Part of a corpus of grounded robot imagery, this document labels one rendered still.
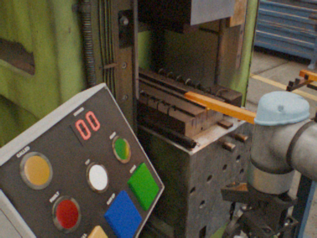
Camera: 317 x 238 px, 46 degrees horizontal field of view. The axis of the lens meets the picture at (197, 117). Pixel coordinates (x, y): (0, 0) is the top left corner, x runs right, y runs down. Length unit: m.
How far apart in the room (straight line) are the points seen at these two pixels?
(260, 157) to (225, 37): 0.88
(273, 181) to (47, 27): 0.61
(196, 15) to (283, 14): 3.95
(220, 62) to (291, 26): 3.52
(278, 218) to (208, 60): 0.93
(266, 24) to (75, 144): 4.49
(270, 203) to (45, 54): 0.63
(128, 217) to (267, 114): 0.35
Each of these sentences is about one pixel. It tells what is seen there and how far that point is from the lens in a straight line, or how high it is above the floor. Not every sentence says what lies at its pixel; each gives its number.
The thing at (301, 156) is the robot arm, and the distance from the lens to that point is 0.52.
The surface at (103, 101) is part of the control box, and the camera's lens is 0.78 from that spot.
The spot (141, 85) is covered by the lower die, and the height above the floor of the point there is 0.99.
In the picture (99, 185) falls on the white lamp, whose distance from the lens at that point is 0.70.
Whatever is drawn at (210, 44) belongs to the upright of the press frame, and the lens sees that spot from 1.42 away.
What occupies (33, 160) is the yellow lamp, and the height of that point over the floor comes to 1.18.
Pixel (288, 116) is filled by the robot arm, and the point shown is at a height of 1.28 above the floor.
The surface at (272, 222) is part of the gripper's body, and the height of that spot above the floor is 1.09.
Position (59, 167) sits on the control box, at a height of 1.14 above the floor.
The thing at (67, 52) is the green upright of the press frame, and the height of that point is 1.22.
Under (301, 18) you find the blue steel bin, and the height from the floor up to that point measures 0.56.
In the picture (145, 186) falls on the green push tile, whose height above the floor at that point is 1.01.
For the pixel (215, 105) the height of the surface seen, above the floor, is 1.01.
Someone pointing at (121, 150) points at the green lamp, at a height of 1.09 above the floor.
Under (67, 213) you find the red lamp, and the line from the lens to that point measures 0.63.
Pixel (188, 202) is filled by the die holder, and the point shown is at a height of 0.73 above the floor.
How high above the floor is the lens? 1.51
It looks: 28 degrees down
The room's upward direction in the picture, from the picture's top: 4 degrees clockwise
